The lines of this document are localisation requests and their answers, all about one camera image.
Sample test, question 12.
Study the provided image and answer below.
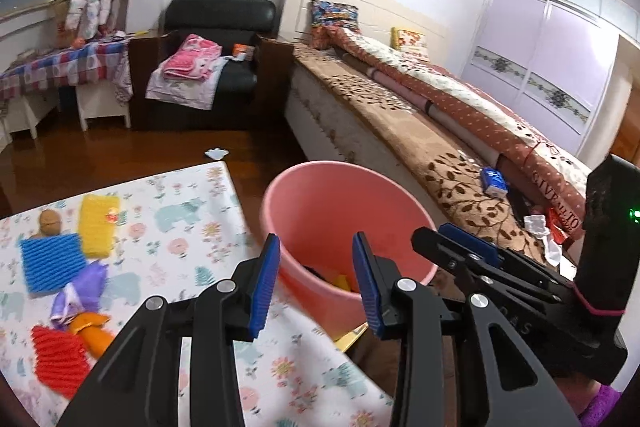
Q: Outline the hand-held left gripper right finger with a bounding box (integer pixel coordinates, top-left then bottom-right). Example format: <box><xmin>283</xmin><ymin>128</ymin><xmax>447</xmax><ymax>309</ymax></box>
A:
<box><xmin>351</xmin><ymin>232</ymin><xmax>581</xmax><ymax>427</ymax></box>

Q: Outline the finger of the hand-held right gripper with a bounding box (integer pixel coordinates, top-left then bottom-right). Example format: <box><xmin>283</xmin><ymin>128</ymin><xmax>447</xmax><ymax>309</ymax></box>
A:
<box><xmin>411</xmin><ymin>227</ymin><xmax>573</xmax><ymax>308</ymax></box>
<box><xmin>439</xmin><ymin>222</ymin><xmax>576</xmax><ymax>288</ymax></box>

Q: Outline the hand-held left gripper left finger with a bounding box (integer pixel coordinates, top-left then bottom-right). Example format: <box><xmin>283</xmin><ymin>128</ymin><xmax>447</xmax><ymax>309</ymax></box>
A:
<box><xmin>56</xmin><ymin>233</ymin><xmax>282</xmax><ymax>427</ymax></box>

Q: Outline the pink plastic bucket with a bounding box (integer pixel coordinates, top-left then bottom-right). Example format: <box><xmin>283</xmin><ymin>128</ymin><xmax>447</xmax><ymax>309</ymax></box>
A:
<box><xmin>259</xmin><ymin>161</ymin><xmax>441</xmax><ymax>294</ymax></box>

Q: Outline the orange cloth toy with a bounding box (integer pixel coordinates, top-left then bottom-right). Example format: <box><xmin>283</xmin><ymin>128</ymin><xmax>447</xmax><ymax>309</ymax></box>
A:
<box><xmin>70</xmin><ymin>313</ymin><xmax>116</xmax><ymax>358</ymax></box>

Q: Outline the yellow foam fruit net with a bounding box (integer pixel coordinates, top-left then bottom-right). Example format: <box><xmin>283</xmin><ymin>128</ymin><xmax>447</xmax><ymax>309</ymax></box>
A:
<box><xmin>79</xmin><ymin>194</ymin><xmax>123</xmax><ymax>258</ymax></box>

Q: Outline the purple cloth pouch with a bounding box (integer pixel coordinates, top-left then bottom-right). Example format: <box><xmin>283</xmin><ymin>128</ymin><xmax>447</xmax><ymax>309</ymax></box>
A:
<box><xmin>49</xmin><ymin>261</ymin><xmax>108</xmax><ymax>328</ymax></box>

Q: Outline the blue foam fruit net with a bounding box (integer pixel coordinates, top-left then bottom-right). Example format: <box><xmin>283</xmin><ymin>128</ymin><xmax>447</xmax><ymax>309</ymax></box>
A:
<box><xmin>19</xmin><ymin>233</ymin><xmax>87</xmax><ymax>294</ymax></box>

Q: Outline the red foam fruit net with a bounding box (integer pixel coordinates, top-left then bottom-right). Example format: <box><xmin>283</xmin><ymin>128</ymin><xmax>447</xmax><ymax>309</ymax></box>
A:
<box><xmin>31</xmin><ymin>324</ymin><xmax>93</xmax><ymax>400</ymax></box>

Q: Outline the yellow item in bucket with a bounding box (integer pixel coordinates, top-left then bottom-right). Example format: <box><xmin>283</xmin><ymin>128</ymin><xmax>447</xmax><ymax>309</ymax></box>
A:
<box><xmin>332</xmin><ymin>274</ymin><xmax>361</xmax><ymax>294</ymax></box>

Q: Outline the red snack packet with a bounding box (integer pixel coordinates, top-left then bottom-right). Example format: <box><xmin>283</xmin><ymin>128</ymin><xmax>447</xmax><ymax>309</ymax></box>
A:
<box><xmin>545</xmin><ymin>207</ymin><xmax>583</xmax><ymax>245</ymax></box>

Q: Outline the black item in bucket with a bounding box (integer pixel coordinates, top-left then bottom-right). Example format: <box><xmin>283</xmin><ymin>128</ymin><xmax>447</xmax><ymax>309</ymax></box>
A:
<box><xmin>300</xmin><ymin>264</ymin><xmax>351</xmax><ymax>293</ymax></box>

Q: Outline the blue tissue pack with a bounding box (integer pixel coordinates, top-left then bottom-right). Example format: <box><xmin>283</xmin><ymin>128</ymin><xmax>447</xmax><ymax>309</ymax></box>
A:
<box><xmin>480</xmin><ymin>167</ymin><xmax>508</xmax><ymax>198</ymax></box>

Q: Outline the white crumpled paper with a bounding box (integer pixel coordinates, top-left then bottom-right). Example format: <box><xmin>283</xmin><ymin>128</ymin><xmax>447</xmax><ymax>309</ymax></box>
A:
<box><xmin>522</xmin><ymin>214</ymin><xmax>566</xmax><ymax>265</ymax></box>

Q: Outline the floral bear printed tablecloth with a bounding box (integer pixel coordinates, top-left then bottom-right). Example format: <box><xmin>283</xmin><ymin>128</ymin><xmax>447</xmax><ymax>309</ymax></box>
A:
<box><xmin>0</xmin><ymin>162</ymin><xmax>396</xmax><ymax>427</ymax></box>

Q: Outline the red polka dot quilt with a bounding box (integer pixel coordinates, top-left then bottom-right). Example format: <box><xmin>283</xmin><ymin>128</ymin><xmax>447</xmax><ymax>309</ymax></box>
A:
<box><xmin>312</xmin><ymin>24</ymin><xmax>593</xmax><ymax>240</ymax></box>

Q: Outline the brown leaf pattern blanket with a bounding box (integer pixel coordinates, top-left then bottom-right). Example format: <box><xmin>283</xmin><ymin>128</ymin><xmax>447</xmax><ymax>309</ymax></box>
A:
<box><xmin>292</xmin><ymin>44</ymin><xmax>551</xmax><ymax>268</ymax></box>

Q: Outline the white bed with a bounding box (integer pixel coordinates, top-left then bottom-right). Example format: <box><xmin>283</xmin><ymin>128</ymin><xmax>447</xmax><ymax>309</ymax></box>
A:
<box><xmin>277</xmin><ymin>0</ymin><xmax>606</xmax><ymax>273</ymax></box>

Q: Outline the lilac sliding door wardrobe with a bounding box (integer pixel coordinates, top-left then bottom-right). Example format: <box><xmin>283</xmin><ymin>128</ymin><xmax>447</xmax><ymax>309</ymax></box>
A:
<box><xmin>462</xmin><ymin>0</ymin><xmax>631</xmax><ymax>158</ymax></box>

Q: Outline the yellow flowered pillow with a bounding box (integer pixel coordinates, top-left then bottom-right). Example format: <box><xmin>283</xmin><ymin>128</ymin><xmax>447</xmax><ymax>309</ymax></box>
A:
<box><xmin>391</xmin><ymin>27</ymin><xmax>431</xmax><ymax>62</ymax></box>

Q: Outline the pink folded blanket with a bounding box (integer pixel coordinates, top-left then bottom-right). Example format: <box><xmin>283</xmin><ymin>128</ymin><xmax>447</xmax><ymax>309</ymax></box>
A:
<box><xmin>160</xmin><ymin>34</ymin><xmax>222</xmax><ymax>82</ymax></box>

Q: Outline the white side table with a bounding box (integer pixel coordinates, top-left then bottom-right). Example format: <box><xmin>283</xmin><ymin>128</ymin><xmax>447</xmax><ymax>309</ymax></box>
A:
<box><xmin>75</xmin><ymin>79</ymin><xmax>132</xmax><ymax>131</ymax></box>
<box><xmin>5</xmin><ymin>93</ymin><xmax>61</xmax><ymax>140</ymax></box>

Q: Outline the colourful patterned pillow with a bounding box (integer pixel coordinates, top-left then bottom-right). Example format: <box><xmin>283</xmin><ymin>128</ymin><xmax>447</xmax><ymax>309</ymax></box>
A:
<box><xmin>310</xmin><ymin>0</ymin><xmax>360</xmax><ymax>30</ymax></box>

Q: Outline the black leather armchair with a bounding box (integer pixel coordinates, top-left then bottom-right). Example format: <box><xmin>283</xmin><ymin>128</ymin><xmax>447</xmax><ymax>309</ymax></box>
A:
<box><xmin>127</xmin><ymin>0</ymin><xmax>296</xmax><ymax>131</ymax></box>

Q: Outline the checked heart tablecloth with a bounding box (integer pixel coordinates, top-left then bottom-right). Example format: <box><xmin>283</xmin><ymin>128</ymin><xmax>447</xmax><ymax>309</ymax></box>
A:
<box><xmin>0</xmin><ymin>38</ymin><xmax>133</xmax><ymax>104</ymax></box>

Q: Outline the wicker basket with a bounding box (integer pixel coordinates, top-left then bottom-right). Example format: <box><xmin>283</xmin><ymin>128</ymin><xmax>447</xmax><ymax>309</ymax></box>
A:
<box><xmin>52</xmin><ymin>0</ymin><xmax>73</xmax><ymax>48</ymax></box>

